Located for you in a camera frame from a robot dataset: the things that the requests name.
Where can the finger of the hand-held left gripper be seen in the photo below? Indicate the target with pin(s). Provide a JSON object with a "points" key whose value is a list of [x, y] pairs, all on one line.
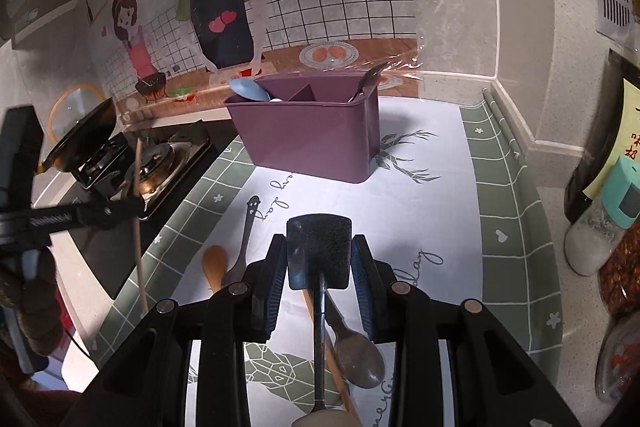
{"points": [[90, 213]]}

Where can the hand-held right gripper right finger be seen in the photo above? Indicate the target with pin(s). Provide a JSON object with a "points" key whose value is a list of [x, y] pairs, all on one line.
{"points": [[362, 294]]}

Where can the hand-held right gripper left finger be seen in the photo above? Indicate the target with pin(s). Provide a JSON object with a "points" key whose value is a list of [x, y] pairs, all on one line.
{"points": [[272, 294]]}

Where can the black shovel-shaped spoon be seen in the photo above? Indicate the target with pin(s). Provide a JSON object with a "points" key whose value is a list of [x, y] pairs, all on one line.
{"points": [[320, 247]]}

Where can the wooden chopstick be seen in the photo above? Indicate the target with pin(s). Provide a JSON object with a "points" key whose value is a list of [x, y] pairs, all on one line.
{"points": [[140, 257], [345, 394]]}

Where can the purple plastic utensil box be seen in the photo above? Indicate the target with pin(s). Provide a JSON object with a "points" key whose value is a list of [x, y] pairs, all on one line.
{"points": [[300, 137]]}

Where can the blue spoon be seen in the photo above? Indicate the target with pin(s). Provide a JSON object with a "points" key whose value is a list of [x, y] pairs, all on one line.
{"points": [[250, 89]]}

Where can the person's left hand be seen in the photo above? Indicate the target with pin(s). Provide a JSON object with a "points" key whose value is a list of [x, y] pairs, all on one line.
{"points": [[37, 302]]}

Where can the black glass gas stove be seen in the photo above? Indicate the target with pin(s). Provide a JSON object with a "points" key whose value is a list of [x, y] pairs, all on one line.
{"points": [[95, 254]]}

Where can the wooden spoon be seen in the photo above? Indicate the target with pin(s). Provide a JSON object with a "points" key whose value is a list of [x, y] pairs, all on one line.
{"points": [[215, 264]]}

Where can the glass lid with orange rim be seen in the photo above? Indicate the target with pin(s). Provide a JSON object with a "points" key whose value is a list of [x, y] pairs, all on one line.
{"points": [[75, 107]]}

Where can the green checked table mat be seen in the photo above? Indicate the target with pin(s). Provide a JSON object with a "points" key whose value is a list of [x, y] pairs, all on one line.
{"points": [[450, 207]]}

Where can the salt shaker with teal cap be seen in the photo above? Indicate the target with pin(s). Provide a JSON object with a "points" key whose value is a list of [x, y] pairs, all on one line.
{"points": [[590, 242]]}

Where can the chili jar with yellow lid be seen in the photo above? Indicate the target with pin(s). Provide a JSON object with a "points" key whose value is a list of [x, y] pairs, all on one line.
{"points": [[625, 282]]}

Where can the orange bottle in plastic bag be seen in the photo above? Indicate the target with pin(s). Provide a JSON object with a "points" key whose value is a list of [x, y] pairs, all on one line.
{"points": [[622, 367]]}

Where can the dark soy sauce bottle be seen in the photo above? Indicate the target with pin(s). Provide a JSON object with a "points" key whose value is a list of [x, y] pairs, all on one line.
{"points": [[600, 147]]}

